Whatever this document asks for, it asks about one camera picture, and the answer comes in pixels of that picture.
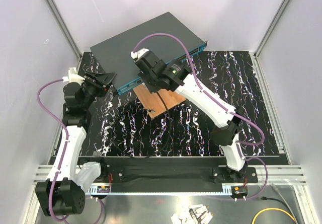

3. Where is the white packets pile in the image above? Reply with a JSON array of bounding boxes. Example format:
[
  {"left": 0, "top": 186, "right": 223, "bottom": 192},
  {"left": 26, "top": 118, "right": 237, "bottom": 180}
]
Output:
[{"left": 171, "top": 204, "right": 214, "bottom": 224}]

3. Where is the yellow cable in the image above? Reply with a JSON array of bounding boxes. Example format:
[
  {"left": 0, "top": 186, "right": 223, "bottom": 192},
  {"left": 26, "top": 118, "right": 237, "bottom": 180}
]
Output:
[{"left": 251, "top": 208, "right": 297, "bottom": 224}]

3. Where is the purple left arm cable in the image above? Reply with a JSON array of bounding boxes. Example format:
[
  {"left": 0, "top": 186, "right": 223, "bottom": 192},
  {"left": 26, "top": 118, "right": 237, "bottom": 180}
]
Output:
[{"left": 37, "top": 78, "right": 106, "bottom": 222}]

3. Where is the grey cable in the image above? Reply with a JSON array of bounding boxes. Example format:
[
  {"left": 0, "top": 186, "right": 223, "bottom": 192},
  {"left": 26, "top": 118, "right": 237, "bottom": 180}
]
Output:
[{"left": 271, "top": 183, "right": 301, "bottom": 222}]

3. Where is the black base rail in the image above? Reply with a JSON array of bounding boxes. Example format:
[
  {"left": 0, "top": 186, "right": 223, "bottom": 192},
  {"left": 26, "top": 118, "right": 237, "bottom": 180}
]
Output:
[{"left": 94, "top": 157, "right": 258, "bottom": 194}]

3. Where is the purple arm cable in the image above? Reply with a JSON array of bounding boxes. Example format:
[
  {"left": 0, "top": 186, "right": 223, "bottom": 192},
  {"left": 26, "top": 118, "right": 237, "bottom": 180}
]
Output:
[
  {"left": 133, "top": 32, "right": 269, "bottom": 201},
  {"left": 37, "top": 78, "right": 106, "bottom": 222}
]

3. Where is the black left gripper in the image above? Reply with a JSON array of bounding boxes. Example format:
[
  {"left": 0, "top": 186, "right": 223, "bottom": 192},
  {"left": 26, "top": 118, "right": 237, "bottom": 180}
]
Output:
[{"left": 82, "top": 70, "right": 117, "bottom": 109}]

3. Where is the wooden board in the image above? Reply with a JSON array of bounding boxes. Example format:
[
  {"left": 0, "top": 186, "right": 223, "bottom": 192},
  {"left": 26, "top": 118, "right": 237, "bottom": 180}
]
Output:
[{"left": 133, "top": 84, "right": 186, "bottom": 119}]

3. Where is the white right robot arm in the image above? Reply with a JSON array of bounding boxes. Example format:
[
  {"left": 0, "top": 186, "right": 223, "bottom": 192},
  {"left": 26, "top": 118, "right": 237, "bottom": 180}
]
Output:
[{"left": 131, "top": 48, "right": 247, "bottom": 182}]

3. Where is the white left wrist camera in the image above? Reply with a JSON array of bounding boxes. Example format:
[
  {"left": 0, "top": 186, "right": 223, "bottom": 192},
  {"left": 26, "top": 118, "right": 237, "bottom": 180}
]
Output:
[{"left": 62, "top": 67, "right": 85, "bottom": 85}]

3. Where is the grey network switch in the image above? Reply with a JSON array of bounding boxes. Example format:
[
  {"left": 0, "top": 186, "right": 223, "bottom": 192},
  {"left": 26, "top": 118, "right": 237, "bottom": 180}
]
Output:
[{"left": 90, "top": 12, "right": 207, "bottom": 95}]

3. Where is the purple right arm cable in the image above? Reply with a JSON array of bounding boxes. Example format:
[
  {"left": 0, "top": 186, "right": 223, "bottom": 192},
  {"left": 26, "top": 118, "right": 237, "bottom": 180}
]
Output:
[{"left": 133, "top": 32, "right": 269, "bottom": 201}]

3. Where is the black marble mat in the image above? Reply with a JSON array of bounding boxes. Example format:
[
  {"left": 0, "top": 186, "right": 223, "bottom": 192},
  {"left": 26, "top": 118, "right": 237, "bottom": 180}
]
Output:
[{"left": 80, "top": 51, "right": 279, "bottom": 157}]

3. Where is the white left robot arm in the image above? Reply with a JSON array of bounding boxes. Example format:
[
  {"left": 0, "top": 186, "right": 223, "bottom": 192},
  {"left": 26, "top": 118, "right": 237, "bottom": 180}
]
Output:
[{"left": 35, "top": 68, "right": 116, "bottom": 222}]

